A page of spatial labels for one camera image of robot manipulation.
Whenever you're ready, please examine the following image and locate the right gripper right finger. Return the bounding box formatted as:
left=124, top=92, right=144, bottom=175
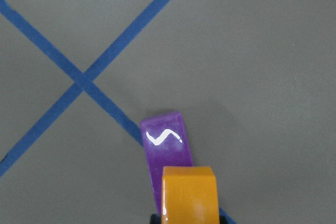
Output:
left=219, top=216, right=228, bottom=224

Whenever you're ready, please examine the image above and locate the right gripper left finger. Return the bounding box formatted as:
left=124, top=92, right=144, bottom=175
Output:
left=149, top=214, right=161, bottom=224

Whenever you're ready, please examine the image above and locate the orange trapezoid block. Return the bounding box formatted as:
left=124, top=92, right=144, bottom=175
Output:
left=161, top=166, right=220, bottom=223

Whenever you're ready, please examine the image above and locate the purple trapezoid block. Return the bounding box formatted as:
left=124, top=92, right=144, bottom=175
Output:
left=140, top=111, right=193, bottom=214

